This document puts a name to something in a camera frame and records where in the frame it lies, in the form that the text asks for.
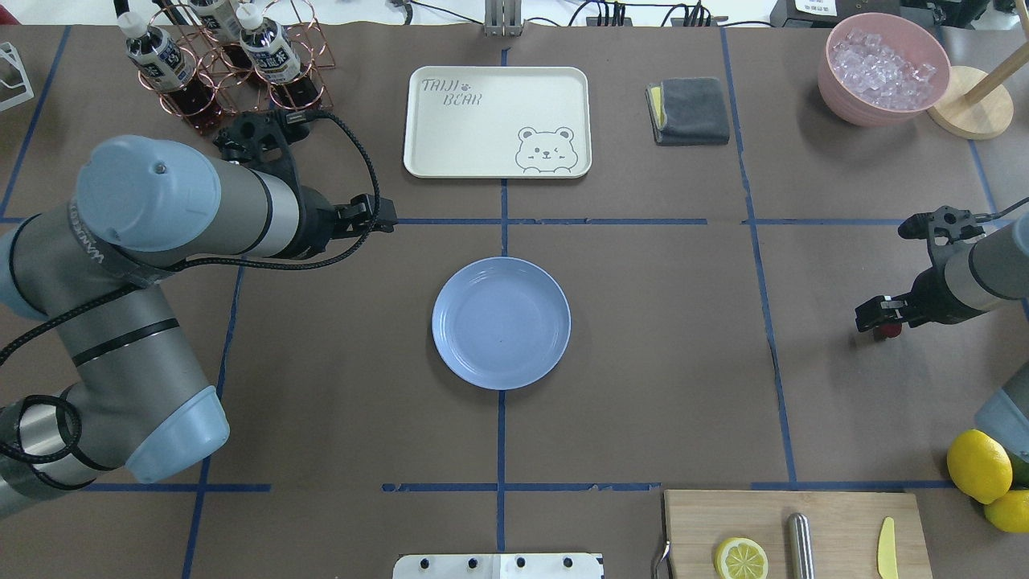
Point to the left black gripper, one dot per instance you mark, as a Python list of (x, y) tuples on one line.
[(318, 223)]

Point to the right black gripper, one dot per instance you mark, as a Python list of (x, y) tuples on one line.
[(928, 290)]

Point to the red strawberry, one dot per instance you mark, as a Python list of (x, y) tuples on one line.
[(887, 331)]

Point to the blue plate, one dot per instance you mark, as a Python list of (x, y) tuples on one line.
[(501, 323)]

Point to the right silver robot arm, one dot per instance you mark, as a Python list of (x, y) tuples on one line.
[(974, 272)]

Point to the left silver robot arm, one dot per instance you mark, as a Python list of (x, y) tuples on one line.
[(91, 270)]

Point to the cream bear tray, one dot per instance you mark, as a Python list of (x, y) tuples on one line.
[(492, 122)]

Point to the yellow lemon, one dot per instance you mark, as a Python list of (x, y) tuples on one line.
[(1009, 513), (979, 466)]

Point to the dark drink bottle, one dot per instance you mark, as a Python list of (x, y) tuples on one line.
[(219, 20), (170, 71), (270, 49)]

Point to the green lime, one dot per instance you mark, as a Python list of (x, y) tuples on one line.
[(1020, 471)]

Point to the wooden cup stand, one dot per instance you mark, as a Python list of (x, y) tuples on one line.
[(976, 106)]

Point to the pink bowl of ice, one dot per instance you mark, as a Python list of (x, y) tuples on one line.
[(880, 69)]

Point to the yellow plastic knife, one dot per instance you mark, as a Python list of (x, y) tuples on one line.
[(887, 563)]

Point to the steel muddler rod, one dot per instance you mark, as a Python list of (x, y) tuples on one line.
[(800, 545)]

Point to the grey folded cloth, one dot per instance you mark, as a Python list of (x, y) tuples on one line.
[(688, 112)]

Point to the lemon half slice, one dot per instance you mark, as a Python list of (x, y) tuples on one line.
[(740, 557)]

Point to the copper wire bottle rack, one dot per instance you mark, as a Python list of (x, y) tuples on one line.
[(223, 81)]

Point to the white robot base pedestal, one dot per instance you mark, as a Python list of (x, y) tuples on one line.
[(501, 565)]

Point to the white wire cup rack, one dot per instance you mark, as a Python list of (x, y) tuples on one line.
[(16, 87)]

